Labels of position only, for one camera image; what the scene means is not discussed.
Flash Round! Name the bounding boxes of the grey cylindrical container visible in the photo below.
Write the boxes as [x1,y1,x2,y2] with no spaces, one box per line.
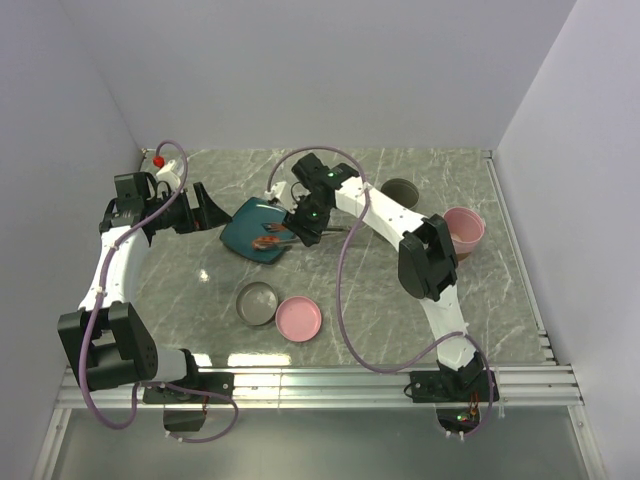
[380,178,420,210]

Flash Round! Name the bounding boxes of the pink round lid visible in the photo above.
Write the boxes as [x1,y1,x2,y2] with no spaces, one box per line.
[275,296,322,343]

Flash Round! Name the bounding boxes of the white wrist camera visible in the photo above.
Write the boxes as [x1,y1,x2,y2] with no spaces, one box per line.
[152,155,184,191]
[265,181,295,210]

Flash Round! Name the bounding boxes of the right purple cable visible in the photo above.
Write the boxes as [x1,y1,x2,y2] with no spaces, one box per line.
[267,145,496,440]

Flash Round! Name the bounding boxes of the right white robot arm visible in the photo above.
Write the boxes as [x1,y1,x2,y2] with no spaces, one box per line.
[283,148,484,400]

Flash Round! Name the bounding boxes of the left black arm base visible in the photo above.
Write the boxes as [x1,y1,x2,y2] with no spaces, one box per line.
[142,372,235,433]

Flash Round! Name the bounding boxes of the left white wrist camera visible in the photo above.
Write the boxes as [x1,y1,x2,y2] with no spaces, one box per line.
[152,155,184,191]

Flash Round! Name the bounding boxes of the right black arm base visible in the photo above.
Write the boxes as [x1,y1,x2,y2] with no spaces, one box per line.
[403,371,500,437]

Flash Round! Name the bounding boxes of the grey round lid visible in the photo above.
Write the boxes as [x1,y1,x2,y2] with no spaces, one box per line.
[236,281,279,327]

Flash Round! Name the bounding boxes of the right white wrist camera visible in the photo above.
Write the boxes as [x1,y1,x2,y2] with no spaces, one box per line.
[265,181,295,210]

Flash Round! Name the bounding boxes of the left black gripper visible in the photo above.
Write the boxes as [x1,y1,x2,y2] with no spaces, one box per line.
[146,182,231,234]

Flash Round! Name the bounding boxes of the teal square plate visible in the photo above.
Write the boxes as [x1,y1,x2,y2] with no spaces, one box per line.
[220,197,286,265]

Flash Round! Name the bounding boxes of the pink cylindrical container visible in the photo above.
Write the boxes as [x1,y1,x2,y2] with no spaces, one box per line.
[443,207,486,261]

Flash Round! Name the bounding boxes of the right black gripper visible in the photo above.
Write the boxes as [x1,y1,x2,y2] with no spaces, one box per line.
[282,193,332,248]

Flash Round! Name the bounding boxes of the orange grilled meat piece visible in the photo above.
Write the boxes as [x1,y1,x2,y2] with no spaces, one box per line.
[252,236,280,250]

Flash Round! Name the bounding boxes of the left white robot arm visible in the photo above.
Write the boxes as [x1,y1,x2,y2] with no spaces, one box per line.
[57,172,231,402]

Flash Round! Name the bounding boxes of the aluminium rail frame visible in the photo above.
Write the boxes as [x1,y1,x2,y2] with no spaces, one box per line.
[38,149,605,479]

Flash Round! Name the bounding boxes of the metal tongs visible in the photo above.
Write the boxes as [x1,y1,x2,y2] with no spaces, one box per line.
[261,222,320,250]

